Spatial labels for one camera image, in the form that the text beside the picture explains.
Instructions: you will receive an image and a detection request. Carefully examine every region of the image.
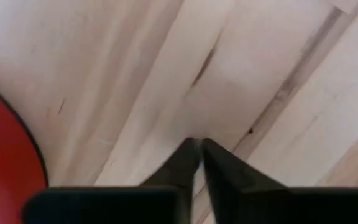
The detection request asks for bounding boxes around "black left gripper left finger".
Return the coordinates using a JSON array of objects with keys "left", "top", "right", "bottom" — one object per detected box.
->
[{"left": 21, "top": 137, "right": 201, "bottom": 224}]

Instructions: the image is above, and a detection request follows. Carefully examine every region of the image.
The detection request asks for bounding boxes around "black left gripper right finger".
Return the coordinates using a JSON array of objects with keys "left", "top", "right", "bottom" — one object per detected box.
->
[{"left": 201, "top": 138, "right": 358, "bottom": 224}]

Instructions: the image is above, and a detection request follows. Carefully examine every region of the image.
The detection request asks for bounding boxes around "red desk lamp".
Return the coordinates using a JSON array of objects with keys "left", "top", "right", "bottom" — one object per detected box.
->
[{"left": 0, "top": 76, "right": 50, "bottom": 224}]

